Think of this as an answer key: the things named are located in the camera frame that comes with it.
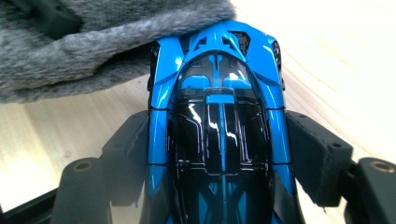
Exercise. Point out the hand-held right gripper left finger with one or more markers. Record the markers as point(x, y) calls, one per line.
point(129, 161)

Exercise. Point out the blue and black toy car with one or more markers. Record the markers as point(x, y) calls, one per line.
point(221, 130)

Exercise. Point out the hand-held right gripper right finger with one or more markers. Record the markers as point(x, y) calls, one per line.
point(320, 161)

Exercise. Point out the gray knitted cloth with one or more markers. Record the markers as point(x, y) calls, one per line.
point(93, 53)

